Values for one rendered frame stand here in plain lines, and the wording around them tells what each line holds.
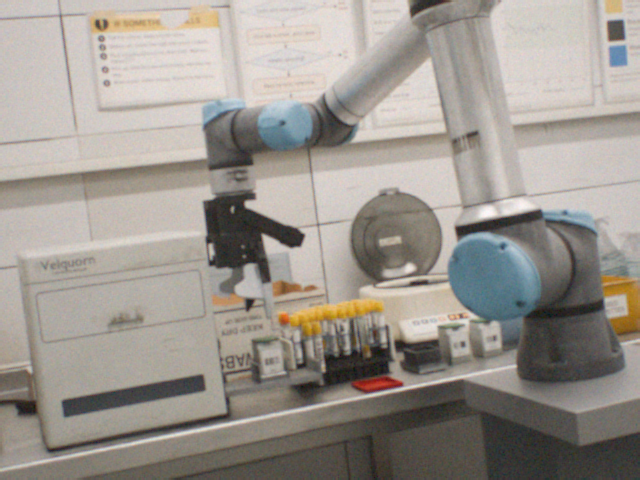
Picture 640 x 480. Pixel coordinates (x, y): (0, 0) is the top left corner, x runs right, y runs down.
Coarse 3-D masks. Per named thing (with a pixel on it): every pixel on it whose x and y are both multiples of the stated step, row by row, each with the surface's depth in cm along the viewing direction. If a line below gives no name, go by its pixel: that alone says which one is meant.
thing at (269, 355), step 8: (256, 344) 157; (264, 344) 157; (272, 344) 158; (280, 344) 157; (256, 352) 158; (264, 352) 156; (272, 352) 157; (280, 352) 157; (256, 360) 159; (264, 360) 156; (272, 360) 157; (280, 360) 157; (264, 368) 156; (272, 368) 157; (280, 368) 157
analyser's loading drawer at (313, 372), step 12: (312, 360) 161; (252, 372) 160; (288, 372) 157; (300, 372) 161; (312, 372) 160; (228, 384) 158; (240, 384) 157; (252, 384) 156; (264, 384) 155; (276, 384) 156; (288, 384) 157; (228, 396) 154
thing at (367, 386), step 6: (378, 378) 164; (384, 378) 165; (390, 378) 163; (354, 384) 162; (360, 384) 163; (366, 384) 163; (372, 384) 162; (378, 384) 162; (384, 384) 158; (390, 384) 158; (396, 384) 158; (402, 384) 159; (360, 390) 159; (366, 390) 157; (372, 390) 157; (378, 390) 157
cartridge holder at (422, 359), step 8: (408, 352) 171; (416, 352) 168; (424, 352) 169; (432, 352) 169; (440, 352) 170; (400, 360) 175; (408, 360) 171; (416, 360) 168; (424, 360) 169; (432, 360) 169; (440, 360) 170; (408, 368) 171; (416, 368) 168; (424, 368) 167; (432, 368) 167; (440, 368) 168
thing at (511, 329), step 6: (504, 324) 180; (510, 324) 181; (516, 324) 181; (504, 330) 180; (510, 330) 181; (516, 330) 181; (504, 336) 180; (510, 336) 181; (516, 336) 181; (504, 342) 180; (510, 342) 181; (516, 342) 180; (504, 348) 179
